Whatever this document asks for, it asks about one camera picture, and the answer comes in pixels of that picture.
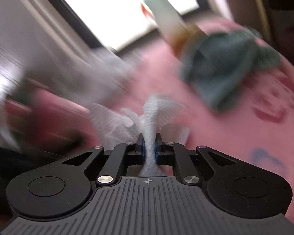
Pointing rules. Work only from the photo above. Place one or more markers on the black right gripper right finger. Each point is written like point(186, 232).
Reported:
point(232, 185)

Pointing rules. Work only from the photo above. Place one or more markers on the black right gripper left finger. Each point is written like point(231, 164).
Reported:
point(65, 186)

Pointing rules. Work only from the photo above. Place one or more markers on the pink water bottle green lid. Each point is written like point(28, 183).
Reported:
point(51, 123)

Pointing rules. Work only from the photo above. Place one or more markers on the white paper towel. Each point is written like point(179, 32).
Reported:
point(160, 115)

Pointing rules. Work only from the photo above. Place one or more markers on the pink printed tablecloth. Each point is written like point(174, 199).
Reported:
point(259, 129)

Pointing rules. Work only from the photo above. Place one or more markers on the clear plastic bag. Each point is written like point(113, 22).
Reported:
point(98, 76)

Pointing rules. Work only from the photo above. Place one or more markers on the teal green cloth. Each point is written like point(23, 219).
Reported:
point(215, 65)

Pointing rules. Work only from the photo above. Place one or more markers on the frosted bottle mint cap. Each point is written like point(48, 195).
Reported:
point(173, 29)

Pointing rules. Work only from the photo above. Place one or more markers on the dark window frame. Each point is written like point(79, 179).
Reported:
point(119, 25)

